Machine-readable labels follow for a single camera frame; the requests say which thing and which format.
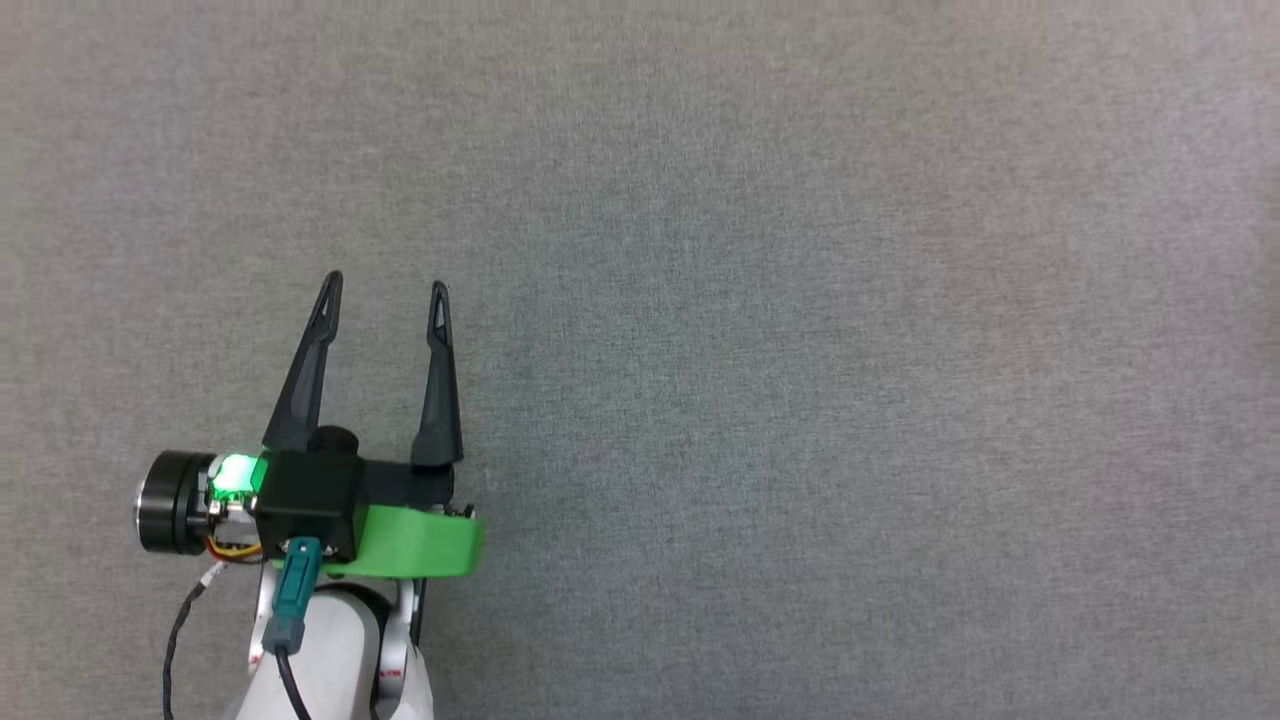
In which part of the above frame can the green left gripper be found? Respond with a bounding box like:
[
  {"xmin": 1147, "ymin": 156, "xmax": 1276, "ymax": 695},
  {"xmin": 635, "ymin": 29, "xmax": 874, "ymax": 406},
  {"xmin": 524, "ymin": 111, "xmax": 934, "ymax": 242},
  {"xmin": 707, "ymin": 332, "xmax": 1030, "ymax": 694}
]
[{"xmin": 134, "ymin": 269, "xmax": 486, "ymax": 581}]

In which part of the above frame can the black cable with teal connector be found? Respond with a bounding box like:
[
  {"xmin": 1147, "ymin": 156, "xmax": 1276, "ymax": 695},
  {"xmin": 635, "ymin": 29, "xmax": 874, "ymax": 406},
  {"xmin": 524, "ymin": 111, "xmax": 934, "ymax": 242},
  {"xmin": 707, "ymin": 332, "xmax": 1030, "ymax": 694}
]
[{"xmin": 261, "ymin": 536, "xmax": 324, "ymax": 720}]

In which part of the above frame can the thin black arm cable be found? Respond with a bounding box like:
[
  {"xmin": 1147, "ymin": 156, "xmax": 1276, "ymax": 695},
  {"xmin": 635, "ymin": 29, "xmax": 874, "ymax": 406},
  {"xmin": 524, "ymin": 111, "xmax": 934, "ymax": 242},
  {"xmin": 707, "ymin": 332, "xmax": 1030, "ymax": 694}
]
[{"xmin": 162, "ymin": 560, "xmax": 233, "ymax": 720}]

